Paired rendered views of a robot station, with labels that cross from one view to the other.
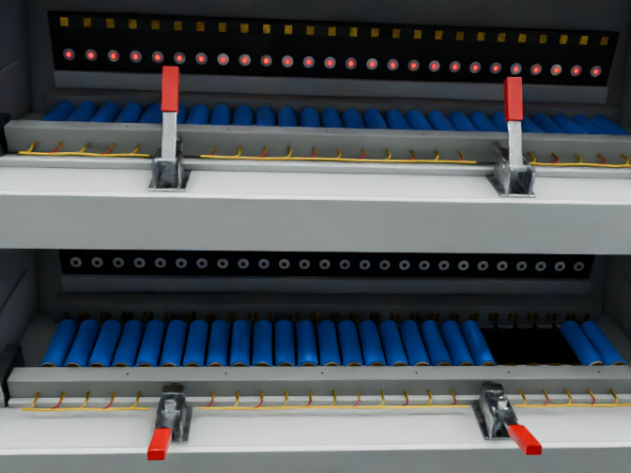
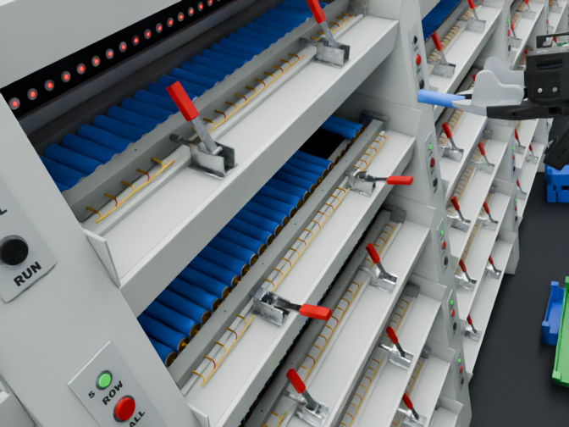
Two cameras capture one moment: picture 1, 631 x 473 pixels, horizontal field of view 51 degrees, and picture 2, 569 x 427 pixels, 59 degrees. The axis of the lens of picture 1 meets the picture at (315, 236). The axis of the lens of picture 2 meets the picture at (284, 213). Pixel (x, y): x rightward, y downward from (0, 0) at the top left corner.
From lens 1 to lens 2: 0.45 m
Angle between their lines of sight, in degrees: 47
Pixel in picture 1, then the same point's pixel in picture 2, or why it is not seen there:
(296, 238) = (286, 153)
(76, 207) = (197, 223)
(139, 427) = (260, 328)
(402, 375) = (320, 196)
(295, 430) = (314, 259)
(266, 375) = (278, 247)
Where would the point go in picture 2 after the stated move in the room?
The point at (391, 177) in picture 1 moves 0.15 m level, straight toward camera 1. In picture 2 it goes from (287, 88) to (394, 91)
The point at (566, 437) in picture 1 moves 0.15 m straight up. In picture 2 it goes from (385, 172) to (367, 82)
